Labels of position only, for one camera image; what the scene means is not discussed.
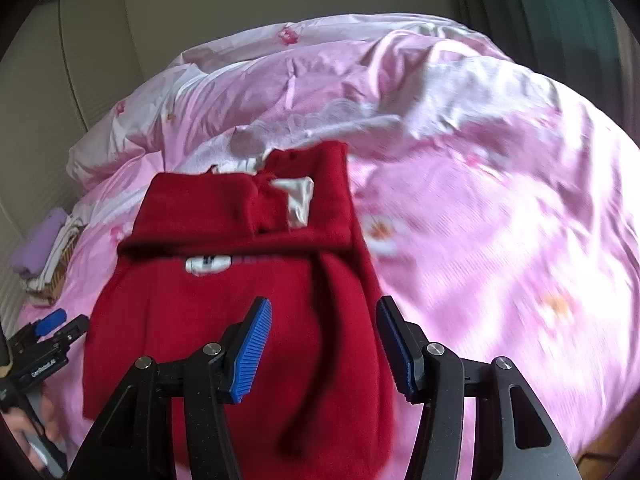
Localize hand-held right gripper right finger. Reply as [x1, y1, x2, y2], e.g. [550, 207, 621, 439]
[376, 296, 576, 480]

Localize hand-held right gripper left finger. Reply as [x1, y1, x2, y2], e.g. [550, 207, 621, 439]
[67, 296, 273, 480]

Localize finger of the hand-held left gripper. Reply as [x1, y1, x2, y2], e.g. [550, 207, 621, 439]
[20, 310, 67, 343]
[47, 314, 91, 358]

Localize red cartoon mouse sweater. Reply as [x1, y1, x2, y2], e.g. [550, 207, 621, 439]
[82, 141, 401, 468]

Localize person's left hand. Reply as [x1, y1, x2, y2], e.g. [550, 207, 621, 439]
[30, 382, 68, 456]

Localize folded brown striped garment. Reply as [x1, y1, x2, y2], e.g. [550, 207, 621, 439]
[35, 225, 86, 306]

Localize folded white patterned garment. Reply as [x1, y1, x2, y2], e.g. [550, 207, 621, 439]
[27, 215, 83, 291]

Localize folded purple garment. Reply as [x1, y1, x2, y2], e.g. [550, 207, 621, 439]
[11, 208, 68, 276]

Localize pink floral duvet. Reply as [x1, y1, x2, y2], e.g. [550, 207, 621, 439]
[30, 15, 640, 480]

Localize pale pink floral pillow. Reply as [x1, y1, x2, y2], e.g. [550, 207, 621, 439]
[67, 50, 301, 191]

